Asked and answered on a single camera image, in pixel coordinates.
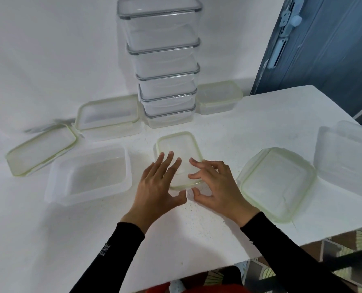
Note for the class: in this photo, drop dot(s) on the person's right forearm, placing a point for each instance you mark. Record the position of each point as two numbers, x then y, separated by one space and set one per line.
290 259

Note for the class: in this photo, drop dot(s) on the light blue door latch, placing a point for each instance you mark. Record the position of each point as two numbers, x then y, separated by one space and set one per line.
292 18

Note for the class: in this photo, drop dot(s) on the person's left forearm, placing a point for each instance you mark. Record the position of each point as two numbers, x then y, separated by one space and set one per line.
110 262

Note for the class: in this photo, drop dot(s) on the small clear container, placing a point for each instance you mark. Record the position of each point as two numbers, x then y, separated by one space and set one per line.
216 109

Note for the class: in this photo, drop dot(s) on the red garment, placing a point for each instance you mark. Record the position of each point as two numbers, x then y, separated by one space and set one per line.
214 289

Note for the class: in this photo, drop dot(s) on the large clear food container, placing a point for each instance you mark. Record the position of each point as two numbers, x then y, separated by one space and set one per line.
162 30

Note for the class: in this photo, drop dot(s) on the person's left hand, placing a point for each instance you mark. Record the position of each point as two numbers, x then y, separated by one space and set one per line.
153 198

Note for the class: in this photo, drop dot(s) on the black trousers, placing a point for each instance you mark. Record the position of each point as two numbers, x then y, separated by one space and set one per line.
231 276

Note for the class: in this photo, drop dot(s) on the white table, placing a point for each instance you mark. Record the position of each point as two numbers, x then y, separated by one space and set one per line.
275 118

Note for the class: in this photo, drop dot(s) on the large green-rimmed clear lid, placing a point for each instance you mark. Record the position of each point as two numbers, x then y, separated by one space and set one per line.
40 150

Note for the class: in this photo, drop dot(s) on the person's right hand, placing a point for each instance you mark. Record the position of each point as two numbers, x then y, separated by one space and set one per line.
226 195

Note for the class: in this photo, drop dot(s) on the small green-rimmed clear lid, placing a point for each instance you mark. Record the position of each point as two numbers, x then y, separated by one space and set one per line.
179 144

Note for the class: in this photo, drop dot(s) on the medium grey-rimmed clear lid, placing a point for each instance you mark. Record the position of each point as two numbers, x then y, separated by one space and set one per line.
168 113
168 97

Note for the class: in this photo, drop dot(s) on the square green-rimmed clear lid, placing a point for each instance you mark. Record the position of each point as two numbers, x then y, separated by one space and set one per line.
277 184

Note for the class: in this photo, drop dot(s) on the blue-grey door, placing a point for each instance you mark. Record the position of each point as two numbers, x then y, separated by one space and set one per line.
330 51

